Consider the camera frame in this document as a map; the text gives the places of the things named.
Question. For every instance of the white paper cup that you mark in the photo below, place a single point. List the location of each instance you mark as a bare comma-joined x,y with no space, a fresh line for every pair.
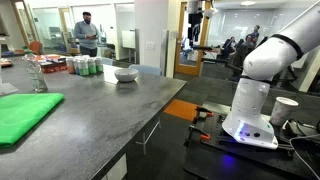
282,111

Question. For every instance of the person in blue shirt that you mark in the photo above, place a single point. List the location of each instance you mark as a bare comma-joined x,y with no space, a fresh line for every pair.
255,32

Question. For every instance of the white ceramic bowl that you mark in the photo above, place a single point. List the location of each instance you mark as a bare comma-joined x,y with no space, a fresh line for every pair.
126,74

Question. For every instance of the orange floor mat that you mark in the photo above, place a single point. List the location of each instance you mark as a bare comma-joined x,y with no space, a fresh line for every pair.
182,109

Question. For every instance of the standing man in grey sweater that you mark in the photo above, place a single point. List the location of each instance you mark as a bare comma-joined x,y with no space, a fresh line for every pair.
86,35

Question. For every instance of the white board on stand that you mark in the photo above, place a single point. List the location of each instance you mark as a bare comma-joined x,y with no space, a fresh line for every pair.
128,39

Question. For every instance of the black orange clamp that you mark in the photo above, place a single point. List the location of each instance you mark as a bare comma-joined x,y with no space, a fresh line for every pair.
197,133
203,113

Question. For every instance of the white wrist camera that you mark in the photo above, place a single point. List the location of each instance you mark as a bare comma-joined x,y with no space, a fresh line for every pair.
211,12

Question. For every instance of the wooden framed glass door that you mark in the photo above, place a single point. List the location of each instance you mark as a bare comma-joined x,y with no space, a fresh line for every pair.
190,50

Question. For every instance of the white wall switch plate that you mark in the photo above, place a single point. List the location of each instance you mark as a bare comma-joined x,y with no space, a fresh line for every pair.
150,46

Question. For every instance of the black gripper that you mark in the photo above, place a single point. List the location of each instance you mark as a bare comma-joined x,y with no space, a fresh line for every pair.
195,19

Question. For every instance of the clear plastic water bottle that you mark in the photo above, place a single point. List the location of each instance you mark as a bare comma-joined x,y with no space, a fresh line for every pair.
36,75

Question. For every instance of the green folded cloth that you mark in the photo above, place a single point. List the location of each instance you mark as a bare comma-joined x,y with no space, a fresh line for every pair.
23,115

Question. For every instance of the red snack box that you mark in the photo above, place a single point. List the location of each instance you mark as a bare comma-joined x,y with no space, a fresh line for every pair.
52,66

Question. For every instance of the orange label drink can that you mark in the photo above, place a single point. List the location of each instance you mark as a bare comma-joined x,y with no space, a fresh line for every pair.
70,65

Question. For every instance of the black perforated mounting board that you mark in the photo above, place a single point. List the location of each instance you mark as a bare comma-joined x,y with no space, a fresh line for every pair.
253,153

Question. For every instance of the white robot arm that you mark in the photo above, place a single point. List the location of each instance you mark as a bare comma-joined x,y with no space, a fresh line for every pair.
263,83

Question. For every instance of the blue label drink can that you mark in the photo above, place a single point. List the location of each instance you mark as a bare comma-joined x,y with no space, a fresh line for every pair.
76,66

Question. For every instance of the seated person in dark clothes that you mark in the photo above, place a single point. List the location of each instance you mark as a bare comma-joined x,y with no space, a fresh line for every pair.
245,48
229,46

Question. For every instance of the orange chair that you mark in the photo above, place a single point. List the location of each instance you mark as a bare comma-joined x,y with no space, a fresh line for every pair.
36,47

